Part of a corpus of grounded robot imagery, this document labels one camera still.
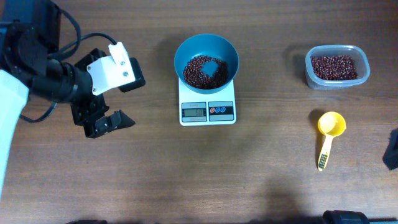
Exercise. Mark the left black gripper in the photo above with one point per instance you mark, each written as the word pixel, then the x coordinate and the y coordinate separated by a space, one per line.
pixel 90 101

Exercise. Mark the yellow plastic measuring scoop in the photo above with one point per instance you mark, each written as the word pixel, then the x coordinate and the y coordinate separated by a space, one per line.
pixel 331 125

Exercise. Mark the red adzuki beans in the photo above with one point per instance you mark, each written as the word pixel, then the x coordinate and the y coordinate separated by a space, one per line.
pixel 204 72

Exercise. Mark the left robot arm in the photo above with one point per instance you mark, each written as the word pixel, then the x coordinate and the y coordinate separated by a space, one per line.
pixel 33 63

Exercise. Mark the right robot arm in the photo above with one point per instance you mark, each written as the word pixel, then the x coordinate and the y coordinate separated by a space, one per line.
pixel 350 217

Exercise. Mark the blue plastic bowl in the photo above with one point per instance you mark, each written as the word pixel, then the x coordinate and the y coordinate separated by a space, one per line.
pixel 211 45

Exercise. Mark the white digital kitchen scale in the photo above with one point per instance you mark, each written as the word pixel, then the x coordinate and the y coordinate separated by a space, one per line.
pixel 196 109

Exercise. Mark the clear plastic container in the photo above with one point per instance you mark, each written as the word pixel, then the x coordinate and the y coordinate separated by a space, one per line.
pixel 361 66

